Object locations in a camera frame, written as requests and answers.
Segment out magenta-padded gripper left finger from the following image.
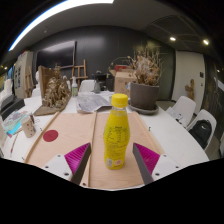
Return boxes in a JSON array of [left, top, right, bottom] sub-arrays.
[[42, 142, 92, 186]]

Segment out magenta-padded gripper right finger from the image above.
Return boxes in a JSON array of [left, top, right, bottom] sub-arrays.
[[132, 142, 183, 186]]

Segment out yellow drink bottle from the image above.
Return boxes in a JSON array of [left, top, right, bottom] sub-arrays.
[[103, 93, 131, 171]]

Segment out light plywood board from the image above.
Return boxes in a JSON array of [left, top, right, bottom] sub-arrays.
[[87, 111, 166, 190], [24, 111, 98, 188]]

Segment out flat round red coaster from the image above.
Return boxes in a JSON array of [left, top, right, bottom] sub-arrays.
[[42, 129, 60, 143]]

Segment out grey plant saucer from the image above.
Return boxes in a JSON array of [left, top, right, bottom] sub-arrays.
[[128, 103, 160, 116]]

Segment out white dotted paper cup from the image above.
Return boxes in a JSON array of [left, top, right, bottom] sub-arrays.
[[20, 115, 37, 139]]

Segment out printed newspaper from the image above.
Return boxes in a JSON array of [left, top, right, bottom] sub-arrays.
[[74, 91, 116, 114]]

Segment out black backpack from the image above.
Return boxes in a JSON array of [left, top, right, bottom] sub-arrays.
[[188, 119, 213, 149]]

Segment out white chair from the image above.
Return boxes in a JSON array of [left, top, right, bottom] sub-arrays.
[[171, 95, 197, 128], [186, 108, 218, 151], [78, 79, 98, 94]]

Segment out potted dry plant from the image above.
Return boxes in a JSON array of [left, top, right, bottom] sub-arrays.
[[127, 46, 164, 112]]

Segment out clear spray bottle green label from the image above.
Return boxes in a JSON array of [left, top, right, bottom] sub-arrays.
[[71, 76, 79, 98]]

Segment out clear glass bottle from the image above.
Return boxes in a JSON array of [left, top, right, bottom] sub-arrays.
[[93, 79, 102, 94]]

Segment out purple printed painting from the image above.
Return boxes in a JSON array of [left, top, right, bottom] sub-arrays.
[[3, 110, 29, 138]]

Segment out brown cardboard box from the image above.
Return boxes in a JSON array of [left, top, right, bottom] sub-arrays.
[[109, 68, 138, 98]]

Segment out black flat box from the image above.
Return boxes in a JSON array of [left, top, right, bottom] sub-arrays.
[[0, 94, 16, 113], [0, 98, 26, 121]]

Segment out wooden figure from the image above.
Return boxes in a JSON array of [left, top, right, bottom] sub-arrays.
[[184, 78, 195, 101]]

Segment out wooden easel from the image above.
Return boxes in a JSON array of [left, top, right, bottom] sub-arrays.
[[24, 65, 34, 98], [71, 59, 88, 88]]

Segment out white cabinet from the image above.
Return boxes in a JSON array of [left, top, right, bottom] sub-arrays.
[[13, 50, 35, 99]]

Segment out long ceiling light strip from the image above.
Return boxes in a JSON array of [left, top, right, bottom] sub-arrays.
[[8, 0, 114, 52]]

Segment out black wall screen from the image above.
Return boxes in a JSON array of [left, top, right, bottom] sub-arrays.
[[35, 40, 77, 69]]

